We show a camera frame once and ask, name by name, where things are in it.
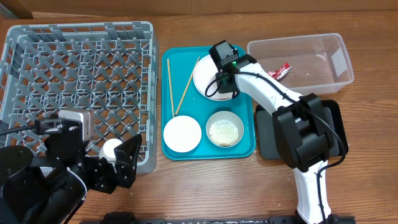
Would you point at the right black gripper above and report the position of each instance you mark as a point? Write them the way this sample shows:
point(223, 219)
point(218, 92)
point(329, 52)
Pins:
point(222, 88)

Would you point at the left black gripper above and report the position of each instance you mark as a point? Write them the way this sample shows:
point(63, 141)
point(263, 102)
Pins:
point(126, 166)

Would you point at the white paper cup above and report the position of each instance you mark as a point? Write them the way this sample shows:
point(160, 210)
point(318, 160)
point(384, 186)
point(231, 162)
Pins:
point(107, 150)

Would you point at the metal bowl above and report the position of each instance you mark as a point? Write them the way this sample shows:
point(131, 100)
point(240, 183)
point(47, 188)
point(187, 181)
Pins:
point(226, 115)

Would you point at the red snack wrapper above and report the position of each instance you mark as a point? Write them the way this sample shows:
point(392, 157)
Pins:
point(281, 73)

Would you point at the white rice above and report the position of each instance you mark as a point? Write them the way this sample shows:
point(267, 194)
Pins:
point(223, 133)

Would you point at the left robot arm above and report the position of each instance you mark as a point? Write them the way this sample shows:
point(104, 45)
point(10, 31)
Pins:
point(50, 189)

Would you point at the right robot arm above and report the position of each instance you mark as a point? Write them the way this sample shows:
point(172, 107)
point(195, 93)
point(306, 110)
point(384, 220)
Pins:
point(303, 138)

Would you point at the large white plate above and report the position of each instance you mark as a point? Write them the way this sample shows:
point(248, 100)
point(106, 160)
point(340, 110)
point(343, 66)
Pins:
point(204, 73)

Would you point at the right wooden chopstick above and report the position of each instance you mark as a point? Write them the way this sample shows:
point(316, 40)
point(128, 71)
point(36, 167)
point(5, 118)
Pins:
point(186, 87)

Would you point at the wooden chopstick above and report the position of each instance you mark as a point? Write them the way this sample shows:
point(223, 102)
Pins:
point(186, 87)
point(170, 88)

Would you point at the teal serving tray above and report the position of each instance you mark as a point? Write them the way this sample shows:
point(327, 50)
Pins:
point(200, 108)

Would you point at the small pink plate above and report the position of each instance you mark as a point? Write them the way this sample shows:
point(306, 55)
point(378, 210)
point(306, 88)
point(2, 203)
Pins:
point(182, 134)

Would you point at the left wooden chopstick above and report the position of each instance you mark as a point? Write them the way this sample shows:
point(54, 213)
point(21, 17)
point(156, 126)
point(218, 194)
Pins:
point(170, 88)

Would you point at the black plastic tray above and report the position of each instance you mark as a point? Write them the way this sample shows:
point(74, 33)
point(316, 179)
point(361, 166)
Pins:
point(265, 129)

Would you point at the grey plastic dish rack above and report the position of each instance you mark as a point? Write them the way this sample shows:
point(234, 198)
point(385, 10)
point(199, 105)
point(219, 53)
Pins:
point(109, 68)

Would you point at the clear plastic bin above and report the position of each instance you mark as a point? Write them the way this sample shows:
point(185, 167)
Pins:
point(319, 63)

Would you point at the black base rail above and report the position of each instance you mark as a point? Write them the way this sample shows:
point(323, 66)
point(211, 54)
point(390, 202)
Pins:
point(126, 217)

